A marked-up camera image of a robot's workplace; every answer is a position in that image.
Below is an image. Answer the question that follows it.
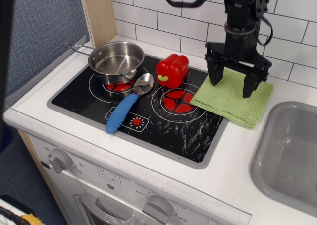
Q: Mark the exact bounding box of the green napkin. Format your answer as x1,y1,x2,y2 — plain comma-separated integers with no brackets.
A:
190,69,273,129

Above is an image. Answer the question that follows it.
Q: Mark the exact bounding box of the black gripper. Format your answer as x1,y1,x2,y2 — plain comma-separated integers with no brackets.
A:
205,26,272,98

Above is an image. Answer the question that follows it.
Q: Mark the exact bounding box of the white toy oven front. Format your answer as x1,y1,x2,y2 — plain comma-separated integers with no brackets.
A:
24,134,249,225

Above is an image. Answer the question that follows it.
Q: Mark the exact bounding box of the grey right oven knob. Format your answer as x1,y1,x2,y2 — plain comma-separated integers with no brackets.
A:
142,195,174,225

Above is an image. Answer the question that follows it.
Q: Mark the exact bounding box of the grey oven knob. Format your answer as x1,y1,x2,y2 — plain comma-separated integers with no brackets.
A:
142,195,174,225
48,149,73,174

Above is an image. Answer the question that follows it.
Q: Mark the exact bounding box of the blue handled metal spoon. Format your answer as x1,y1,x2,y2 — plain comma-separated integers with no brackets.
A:
106,73,154,134

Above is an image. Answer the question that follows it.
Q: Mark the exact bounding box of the black toy stovetop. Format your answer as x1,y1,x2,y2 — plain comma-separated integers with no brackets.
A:
47,67,228,169

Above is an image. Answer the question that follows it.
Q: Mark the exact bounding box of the wooden side post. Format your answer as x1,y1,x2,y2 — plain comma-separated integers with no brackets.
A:
81,0,117,48

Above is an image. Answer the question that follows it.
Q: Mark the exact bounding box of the grey plastic sink basin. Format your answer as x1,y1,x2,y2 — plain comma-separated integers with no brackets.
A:
250,102,317,217

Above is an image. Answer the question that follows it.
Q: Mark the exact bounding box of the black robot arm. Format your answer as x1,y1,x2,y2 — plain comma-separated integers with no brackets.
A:
205,0,272,98

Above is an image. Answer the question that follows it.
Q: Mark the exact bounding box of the grey left oven knob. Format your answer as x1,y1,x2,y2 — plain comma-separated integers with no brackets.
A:
48,149,73,174

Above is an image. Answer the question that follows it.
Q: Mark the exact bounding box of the red toy bell pepper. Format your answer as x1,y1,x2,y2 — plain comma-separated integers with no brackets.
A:
156,54,189,89

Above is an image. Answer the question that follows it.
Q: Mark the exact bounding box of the yellow object at corner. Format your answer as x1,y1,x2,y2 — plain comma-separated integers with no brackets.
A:
21,214,43,225

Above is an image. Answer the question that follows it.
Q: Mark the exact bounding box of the stainless steel saucepan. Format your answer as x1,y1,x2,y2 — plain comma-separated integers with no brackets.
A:
63,41,146,85

